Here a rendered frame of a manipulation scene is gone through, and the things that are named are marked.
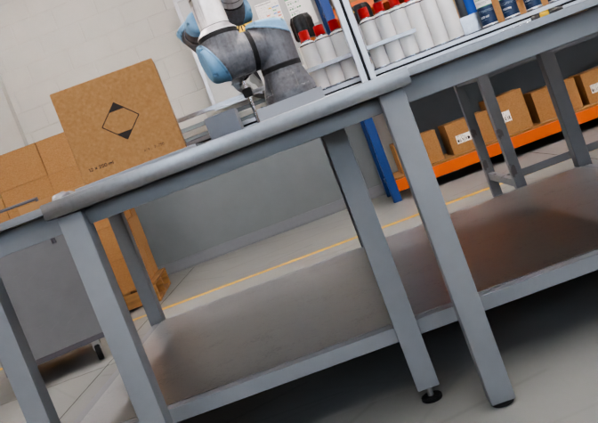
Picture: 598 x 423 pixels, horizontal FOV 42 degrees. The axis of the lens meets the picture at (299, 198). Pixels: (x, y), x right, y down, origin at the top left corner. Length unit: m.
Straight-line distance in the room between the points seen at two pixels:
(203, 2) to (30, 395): 1.14
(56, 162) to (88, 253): 3.98
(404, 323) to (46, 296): 2.71
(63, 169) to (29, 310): 1.68
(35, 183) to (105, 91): 3.67
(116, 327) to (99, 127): 0.62
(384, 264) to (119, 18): 5.57
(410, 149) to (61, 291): 2.91
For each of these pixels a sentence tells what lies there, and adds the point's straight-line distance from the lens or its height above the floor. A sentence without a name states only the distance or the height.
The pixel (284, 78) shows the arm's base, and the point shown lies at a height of 0.93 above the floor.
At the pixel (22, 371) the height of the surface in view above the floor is 0.45.
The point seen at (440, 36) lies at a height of 0.91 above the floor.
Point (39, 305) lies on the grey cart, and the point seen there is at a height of 0.41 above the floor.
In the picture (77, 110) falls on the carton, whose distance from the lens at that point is 2.26.
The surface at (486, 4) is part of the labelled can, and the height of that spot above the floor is 0.95.
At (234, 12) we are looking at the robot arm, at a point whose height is 1.20.
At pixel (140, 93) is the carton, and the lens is 2.24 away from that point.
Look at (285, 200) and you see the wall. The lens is 7.05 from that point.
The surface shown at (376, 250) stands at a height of 0.43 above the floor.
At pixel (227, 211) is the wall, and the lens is 7.10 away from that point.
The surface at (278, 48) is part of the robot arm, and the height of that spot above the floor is 1.01.
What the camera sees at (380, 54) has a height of 0.92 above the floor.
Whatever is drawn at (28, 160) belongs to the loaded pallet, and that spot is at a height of 1.29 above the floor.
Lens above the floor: 0.77
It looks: 4 degrees down
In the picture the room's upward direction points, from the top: 21 degrees counter-clockwise
